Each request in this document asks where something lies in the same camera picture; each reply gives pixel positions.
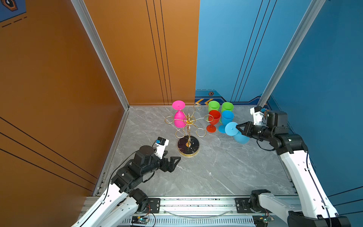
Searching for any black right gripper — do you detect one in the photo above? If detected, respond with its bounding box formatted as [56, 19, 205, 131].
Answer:
[235, 120, 274, 142]

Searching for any teal blue wine glass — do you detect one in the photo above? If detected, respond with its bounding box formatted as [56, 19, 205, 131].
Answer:
[225, 122, 250, 144]

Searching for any light blue wine glass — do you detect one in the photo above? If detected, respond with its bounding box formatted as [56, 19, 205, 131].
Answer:
[218, 110, 234, 134]

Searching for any green wine glass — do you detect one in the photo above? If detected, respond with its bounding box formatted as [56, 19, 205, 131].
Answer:
[208, 100, 220, 112]
[221, 102, 234, 114]

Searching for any red wine glass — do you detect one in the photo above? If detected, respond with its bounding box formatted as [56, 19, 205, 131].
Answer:
[206, 110, 221, 133]

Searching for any magenta wine glass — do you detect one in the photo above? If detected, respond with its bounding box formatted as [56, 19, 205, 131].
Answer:
[172, 100, 186, 128]

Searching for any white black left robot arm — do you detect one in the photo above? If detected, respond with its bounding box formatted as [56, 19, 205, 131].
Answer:
[73, 145, 181, 227]

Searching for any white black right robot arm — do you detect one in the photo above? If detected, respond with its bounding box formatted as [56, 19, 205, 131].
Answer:
[235, 107, 351, 227]

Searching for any green circuit board left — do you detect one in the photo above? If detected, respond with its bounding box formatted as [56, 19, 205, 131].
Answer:
[130, 216, 150, 227]

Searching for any green circuit board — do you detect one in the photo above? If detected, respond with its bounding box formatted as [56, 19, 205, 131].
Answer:
[130, 216, 150, 227]
[253, 216, 275, 227]

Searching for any green circuit board right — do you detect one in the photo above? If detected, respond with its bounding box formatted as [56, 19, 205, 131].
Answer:
[253, 216, 275, 227]

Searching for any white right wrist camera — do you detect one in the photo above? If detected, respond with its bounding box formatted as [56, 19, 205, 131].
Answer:
[250, 106, 266, 126]

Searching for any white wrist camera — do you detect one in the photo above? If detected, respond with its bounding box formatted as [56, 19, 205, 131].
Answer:
[250, 106, 266, 126]
[155, 137, 169, 159]

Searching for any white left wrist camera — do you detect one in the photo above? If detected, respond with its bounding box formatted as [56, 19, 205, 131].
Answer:
[155, 137, 169, 159]

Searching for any gold wire wine glass rack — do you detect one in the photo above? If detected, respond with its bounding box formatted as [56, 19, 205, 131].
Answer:
[164, 104, 209, 157]

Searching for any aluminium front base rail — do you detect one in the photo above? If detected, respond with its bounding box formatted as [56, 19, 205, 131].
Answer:
[82, 195, 324, 227]

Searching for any aluminium corner post right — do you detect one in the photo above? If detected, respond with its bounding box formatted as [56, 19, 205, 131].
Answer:
[254, 0, 326, 111]

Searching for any aluminium corner post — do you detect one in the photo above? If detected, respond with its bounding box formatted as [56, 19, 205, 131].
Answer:
[71, 0, 130, 111]
[254, 0, 326, 111]

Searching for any aluminium corner post left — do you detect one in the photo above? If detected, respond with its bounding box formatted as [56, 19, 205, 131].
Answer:
[71, 0, 130, 111]

